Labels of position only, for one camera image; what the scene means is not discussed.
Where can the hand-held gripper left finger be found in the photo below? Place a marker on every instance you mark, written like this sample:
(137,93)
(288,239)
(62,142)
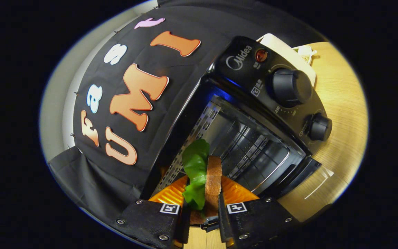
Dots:
(150,221)

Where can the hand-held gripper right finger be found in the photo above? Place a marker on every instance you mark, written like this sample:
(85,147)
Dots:
(254,218)

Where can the lettuce bread sandwich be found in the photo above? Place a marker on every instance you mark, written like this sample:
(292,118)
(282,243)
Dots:
(213,180)

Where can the black toaster oven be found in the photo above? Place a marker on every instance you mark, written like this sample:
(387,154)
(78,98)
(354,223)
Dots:
(250,86)

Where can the white bread toaster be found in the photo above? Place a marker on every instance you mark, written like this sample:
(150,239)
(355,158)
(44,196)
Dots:
(282,48)

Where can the small white dish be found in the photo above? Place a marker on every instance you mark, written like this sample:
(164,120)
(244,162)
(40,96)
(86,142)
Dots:
(304,53)

